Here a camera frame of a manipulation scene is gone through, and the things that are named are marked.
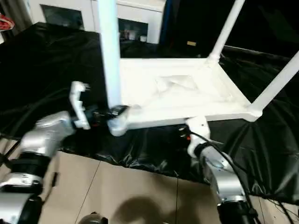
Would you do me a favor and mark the white plastic table top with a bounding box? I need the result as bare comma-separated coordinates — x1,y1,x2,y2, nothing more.
111,56,263,132

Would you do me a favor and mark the white plastic table leg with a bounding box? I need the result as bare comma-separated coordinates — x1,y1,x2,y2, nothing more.
206,0,246,65
96,0,129,137
247,49,299,123

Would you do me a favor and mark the black work mat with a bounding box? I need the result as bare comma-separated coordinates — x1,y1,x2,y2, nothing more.
0,22,299,207

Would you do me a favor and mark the white cabinet with glass doors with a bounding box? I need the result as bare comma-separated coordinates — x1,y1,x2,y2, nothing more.
28,0,167,44

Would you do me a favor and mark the dark left robot foot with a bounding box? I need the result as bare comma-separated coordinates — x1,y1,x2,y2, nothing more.
79,212,109,224

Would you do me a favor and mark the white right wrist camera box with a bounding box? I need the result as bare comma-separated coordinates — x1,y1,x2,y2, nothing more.
185,117,211,157

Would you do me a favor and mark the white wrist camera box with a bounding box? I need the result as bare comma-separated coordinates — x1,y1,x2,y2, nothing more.
69,81,92,131
185,117,211,157

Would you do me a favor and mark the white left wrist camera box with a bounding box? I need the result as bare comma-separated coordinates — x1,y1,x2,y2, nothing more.
69,81,92,131

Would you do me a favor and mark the red wire coil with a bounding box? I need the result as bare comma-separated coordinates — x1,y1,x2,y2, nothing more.
0,14,13,31

